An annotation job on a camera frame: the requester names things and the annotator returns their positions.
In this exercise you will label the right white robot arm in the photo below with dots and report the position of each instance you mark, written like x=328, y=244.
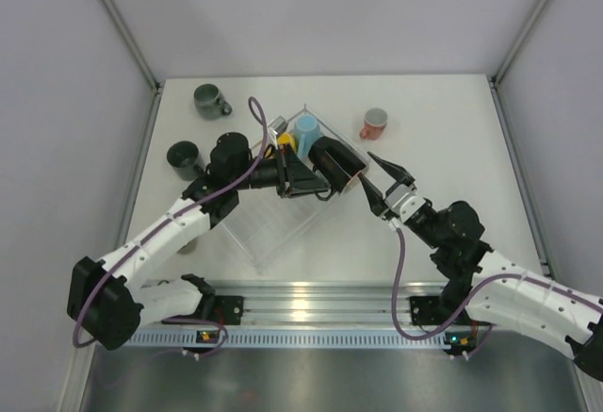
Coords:
x=484, y=284

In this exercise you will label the dark grey glazed mug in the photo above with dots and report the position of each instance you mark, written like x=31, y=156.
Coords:
x=210, y=103

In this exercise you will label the yellow enamel mug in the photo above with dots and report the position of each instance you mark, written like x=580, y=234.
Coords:
x=287, y=139

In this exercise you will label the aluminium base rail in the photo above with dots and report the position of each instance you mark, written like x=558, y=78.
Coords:
x=308, y=305

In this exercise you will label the left aluminium frame post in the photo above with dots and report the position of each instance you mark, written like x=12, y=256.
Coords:
x=130, y=43

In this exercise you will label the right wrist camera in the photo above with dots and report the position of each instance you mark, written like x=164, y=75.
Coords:
x=403, y=203

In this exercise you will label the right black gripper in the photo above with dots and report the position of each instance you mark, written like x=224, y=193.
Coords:
x=396, y=173

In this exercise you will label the pink coral mug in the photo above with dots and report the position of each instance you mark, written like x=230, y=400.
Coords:
x=375, y=122

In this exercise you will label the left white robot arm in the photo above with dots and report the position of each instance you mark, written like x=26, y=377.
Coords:
x=110, y=298

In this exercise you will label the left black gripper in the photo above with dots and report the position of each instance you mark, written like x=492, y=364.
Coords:
x=293, y=176

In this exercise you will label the light blue mug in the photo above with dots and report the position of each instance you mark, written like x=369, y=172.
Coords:
x=306, y=132

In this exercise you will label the olive beige small mug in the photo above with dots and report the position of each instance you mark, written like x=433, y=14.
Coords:
x=188, y=248

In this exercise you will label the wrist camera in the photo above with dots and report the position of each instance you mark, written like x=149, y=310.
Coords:
x=403, y=203
x=278, y=127

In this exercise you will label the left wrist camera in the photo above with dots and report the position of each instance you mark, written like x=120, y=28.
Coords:
x=278, y=127

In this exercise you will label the perforated cable duct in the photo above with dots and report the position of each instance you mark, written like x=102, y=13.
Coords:
x=240, y=338

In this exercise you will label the right aluminium frame post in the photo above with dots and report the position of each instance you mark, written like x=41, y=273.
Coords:
x=520, y=40

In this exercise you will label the dark green cup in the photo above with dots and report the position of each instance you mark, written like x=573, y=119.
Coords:
x=185, y=158

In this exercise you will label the black mug white interior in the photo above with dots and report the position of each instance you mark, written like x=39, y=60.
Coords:
x=336, y=162

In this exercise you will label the aluminium frame post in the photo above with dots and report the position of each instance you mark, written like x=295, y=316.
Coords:
x=520, y=40
x=130, y=43

